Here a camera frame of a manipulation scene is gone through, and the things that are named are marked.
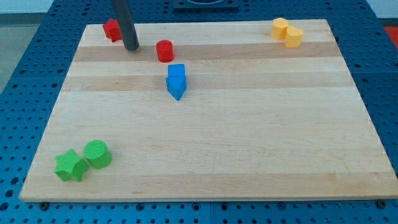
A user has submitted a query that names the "wooden board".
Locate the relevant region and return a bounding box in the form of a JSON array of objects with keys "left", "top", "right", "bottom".
[{"left": 20, "top": 19, "right": 397, "bottom": 202}]

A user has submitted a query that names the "blue triangle block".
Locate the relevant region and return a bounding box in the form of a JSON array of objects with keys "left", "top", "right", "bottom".
[{"left": 165, "top": 76, "right": 187, "bottom": 101}]

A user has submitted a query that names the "blue cube block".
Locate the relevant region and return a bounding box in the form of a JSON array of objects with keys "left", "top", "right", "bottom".
[{"left": 168, "top": 63, "right": 185, "bottom": 77}]

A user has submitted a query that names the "red cylinder block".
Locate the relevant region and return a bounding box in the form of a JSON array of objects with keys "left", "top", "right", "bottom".
[{"left": 156, "top": 40, "right": 174, "bottom": 63}]

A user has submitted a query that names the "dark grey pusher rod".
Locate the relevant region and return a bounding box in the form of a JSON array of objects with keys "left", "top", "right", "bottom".
[{"left": 111, "top": 0, "right": 139, "bottom": 51}]

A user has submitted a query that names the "green cylinder block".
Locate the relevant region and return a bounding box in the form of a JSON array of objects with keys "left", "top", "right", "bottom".
[{"left": 83, "top": 140, "right": 112, "bottom": 169}]

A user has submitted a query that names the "yellow hexagon block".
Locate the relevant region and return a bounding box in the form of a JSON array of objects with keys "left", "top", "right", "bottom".
[{"left": 271, "top": 17, "right": 289, "bottom": 40}]

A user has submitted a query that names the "yellow heart block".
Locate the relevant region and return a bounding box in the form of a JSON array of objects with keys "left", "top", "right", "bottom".
[{"left": 284, "top": 26, "right": 304, "bottom": 48}]

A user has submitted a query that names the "red star block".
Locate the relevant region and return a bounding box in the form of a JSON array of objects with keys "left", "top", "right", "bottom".
[{"left": 103, "top": 19, "right": 123, "bottom": 42}]

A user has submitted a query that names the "green star block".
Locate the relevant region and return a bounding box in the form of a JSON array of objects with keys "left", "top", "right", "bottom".
[{"left": 54, "top": 149, "right": 89, "bottom": 182}]

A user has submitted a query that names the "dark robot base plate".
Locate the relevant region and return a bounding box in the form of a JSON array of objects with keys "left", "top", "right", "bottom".
[{"left": 172, "top": 0, "right": 240, "bottom": 11}]

